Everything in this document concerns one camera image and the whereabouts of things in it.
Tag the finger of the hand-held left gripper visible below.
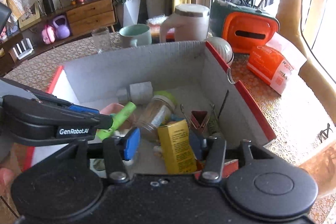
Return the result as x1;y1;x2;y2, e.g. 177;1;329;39
33;91;101;115
56;110;114;130

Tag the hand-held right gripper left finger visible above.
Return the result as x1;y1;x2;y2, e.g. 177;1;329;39
56;127;141;184

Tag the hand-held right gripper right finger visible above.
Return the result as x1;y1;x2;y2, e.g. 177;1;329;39
189;132;294;184

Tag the pink bowl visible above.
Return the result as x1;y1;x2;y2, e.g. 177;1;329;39
100;103;137;130

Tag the green highlighter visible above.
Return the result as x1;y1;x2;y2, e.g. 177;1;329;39
96;102;137;140

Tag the small yellow box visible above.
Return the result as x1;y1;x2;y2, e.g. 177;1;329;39
157;119;198;174

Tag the green capped bottle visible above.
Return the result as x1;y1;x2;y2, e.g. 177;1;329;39
136;91;177;139

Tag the correction tape dispenser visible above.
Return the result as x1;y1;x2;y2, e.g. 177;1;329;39
91;158;105;171

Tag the red cardboard box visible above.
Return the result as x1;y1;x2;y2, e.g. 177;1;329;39
22;40;277;177

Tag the person's left hand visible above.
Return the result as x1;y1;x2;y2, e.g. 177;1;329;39
0;168;14;194

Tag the black thin stick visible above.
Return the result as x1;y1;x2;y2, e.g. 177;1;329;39
220;90;230;116

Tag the glass cup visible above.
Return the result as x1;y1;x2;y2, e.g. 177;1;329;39
91;27;112;54

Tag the white router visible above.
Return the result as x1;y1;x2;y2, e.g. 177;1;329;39
12;39;34;60

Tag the pink toy case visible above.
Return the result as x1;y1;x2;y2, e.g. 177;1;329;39
41;25;56;45

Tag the purple kettlebell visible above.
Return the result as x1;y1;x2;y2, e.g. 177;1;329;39
52;15;71;39

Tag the green mug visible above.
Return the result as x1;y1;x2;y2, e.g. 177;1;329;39
119;24;153;48

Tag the wooden sideboard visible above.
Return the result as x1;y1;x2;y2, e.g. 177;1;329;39
0;0;117;75

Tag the white ribbed bowl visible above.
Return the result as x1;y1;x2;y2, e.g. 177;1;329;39
206;37;234;65

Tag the white planter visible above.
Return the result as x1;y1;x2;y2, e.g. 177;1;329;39
117;0;141;28

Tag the orange white tissue packet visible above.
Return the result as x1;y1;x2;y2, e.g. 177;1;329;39
247;32;307;95

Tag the clear wrapped food pack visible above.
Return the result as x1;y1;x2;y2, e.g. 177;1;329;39
146;14;175;41

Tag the black speaker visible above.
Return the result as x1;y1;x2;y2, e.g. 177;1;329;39
42;0;55;14

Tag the white jug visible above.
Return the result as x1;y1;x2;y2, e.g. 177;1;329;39
160;4;210;43

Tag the green orange tissue holder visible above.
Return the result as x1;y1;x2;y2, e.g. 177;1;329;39
210;0;280;54

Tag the picture frame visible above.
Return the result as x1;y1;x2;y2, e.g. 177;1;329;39
18;2;42;31

